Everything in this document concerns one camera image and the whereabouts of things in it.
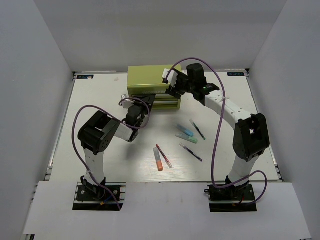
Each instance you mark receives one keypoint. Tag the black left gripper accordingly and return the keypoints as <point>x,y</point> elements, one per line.
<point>147,101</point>

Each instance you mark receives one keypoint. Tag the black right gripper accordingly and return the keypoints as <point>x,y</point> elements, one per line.
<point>175,90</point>

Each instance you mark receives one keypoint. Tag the blue highlighter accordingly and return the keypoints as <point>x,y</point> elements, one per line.
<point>184,130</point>

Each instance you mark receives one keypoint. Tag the green highlighter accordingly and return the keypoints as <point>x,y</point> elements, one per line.
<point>186,137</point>

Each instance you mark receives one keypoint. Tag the orange highlighter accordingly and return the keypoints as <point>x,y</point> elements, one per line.
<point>158,159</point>

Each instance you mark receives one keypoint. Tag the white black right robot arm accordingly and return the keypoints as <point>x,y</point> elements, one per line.
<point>250,137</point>

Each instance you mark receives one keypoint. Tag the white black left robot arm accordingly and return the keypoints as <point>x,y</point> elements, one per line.
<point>97,133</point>

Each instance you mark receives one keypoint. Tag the green metal tool chest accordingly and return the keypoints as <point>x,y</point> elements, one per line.
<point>146,79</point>

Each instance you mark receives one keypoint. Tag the green gel pen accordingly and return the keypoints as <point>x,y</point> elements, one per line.
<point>197,129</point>

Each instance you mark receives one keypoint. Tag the right blue table label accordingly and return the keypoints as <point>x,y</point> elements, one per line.
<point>235,74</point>

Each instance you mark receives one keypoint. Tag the blue table label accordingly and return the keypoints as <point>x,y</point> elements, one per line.
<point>235,74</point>
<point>85,77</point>

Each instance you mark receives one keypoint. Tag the purple gel pen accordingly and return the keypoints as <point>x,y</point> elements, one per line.
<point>191,152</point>

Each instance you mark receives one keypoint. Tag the red gel pen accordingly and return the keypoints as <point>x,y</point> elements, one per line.
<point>164,156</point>

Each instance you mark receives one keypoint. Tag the left blue table label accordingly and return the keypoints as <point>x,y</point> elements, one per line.
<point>85,77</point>

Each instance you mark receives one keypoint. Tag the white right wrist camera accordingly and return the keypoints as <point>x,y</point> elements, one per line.
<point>171,77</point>

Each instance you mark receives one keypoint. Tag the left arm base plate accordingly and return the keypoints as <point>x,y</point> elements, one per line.
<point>85,200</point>

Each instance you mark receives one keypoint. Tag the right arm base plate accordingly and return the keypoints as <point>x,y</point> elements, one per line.
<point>231,199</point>

